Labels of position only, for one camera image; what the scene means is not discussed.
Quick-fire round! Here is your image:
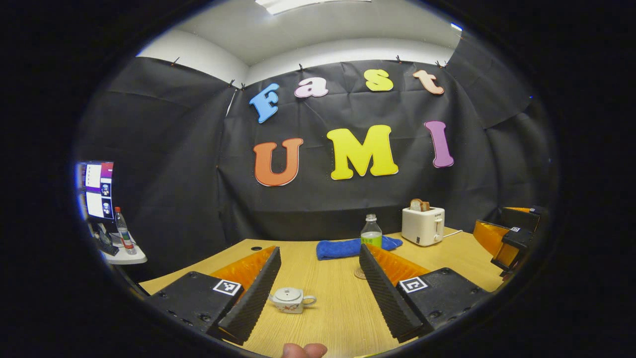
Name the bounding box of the green label water bottle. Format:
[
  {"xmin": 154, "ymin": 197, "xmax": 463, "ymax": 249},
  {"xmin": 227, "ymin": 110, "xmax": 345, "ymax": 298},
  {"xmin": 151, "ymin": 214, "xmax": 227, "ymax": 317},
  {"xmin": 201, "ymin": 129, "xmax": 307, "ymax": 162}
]
[{"xmin": 360, "ymin": 214, "xmax": 383, "ymax": 250}]

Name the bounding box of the blue towel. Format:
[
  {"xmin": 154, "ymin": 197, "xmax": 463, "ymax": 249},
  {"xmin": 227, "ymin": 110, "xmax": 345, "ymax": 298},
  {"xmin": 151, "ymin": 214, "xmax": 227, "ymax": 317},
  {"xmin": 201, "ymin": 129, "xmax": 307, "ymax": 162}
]
[{"xmin": 316, "ymin": 236, "xmax": 403, "ymax": 261}]

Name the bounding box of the white teacup lid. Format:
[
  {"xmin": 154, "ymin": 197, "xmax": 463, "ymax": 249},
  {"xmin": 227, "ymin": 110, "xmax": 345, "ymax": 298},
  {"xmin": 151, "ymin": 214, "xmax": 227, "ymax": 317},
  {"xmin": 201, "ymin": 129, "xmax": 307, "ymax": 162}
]
[{"xmin": 273, "ymin": 287, "xmax": 304, "ymax": 303}]

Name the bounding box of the white side table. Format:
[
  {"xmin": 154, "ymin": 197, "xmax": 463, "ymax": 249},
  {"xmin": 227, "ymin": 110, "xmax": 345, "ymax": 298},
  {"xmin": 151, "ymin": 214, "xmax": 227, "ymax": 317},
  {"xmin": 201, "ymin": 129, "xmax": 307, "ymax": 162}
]
[{"xmin": 99, "ymin": 234, "xmax": 148, "ymax": 266}]

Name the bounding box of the white toaster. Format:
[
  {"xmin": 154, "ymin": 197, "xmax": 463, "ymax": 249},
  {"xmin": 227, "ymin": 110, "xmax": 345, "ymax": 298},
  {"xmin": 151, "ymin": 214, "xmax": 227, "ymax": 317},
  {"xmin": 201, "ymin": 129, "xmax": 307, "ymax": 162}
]
[{"xmin": 401, "ymin": 206, "xmax": 446, "ymax": 247}]

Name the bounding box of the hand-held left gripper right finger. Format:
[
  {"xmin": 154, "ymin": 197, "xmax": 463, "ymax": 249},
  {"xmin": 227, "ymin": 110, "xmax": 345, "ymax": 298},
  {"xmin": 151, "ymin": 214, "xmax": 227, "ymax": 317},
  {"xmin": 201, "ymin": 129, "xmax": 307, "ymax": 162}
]
[{"xmin": 359, "ymin": 243, "xmax": 492, "ymax": 344}]

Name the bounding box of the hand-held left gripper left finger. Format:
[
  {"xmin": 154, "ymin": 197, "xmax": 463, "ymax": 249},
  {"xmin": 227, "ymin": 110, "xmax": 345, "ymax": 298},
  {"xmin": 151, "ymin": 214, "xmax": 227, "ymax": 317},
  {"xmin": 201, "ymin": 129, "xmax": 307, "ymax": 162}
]
[{"xmin": 147, "ymin": 246, "xmax": 282, "ymax": 346}]

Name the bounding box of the red cap plastic bottle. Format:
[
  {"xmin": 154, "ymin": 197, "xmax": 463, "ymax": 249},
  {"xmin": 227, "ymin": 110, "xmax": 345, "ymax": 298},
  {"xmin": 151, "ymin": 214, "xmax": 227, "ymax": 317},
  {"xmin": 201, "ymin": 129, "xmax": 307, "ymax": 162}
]
[{"xmin": 115, "ymin": 207, "xmax": 137, "ymax": 256}]

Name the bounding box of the small black device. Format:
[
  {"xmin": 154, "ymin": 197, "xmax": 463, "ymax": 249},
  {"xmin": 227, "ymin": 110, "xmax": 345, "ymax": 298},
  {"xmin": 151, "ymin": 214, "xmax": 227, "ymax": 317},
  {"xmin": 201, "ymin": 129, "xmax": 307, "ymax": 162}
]
[{"xmin": 94, "ymin": 223, "xmax": 120, "ymax": 257}]

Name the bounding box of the ceiling light panel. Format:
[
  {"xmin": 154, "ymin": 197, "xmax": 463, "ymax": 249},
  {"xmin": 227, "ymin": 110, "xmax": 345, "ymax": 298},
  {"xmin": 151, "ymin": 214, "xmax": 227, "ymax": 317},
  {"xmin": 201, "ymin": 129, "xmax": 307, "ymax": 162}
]
[{"xmin": 255, "ymin": 0, "xmax": 371, "ymax": 15}]

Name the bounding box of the computer monitor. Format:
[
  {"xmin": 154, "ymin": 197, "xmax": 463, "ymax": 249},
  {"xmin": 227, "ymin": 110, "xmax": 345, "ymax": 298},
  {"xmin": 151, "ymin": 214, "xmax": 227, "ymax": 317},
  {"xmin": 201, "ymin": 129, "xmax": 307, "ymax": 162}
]
[{"xmin": 79, "ymin": 160, "xmax": 115, "ymax": 221}]

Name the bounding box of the black backdrop cloth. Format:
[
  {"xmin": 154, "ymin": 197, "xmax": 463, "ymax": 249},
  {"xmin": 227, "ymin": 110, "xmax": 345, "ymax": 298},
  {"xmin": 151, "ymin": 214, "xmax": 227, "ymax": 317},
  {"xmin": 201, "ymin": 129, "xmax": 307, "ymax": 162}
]
[{"xmin": 75, "ymin": 35, "xmax": 559, "ymax": 281}]

